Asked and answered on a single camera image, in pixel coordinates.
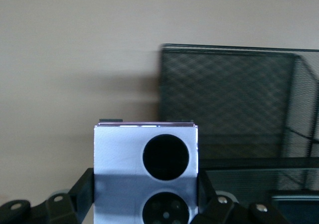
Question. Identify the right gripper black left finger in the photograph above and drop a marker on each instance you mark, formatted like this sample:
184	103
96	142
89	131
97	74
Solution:
79	199

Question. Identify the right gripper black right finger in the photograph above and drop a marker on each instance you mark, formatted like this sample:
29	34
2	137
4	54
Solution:
214	209

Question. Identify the black mesh two-tier tray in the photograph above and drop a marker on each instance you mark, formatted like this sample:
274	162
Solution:
224	97

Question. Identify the lilac flip phone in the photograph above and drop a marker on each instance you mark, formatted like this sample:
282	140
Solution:
117	154

